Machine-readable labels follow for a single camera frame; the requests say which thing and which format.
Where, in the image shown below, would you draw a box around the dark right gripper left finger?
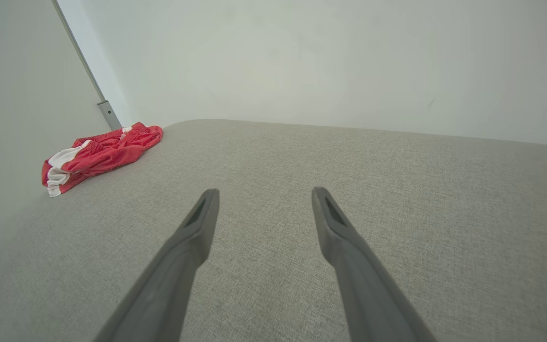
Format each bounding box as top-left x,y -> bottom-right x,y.
93,189 -> 220,342

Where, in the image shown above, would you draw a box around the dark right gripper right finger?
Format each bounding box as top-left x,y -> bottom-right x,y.
311,187 -> 438,342

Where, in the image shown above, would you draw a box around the red white-striped shorts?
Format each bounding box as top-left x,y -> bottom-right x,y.
41,122 -> 164,198

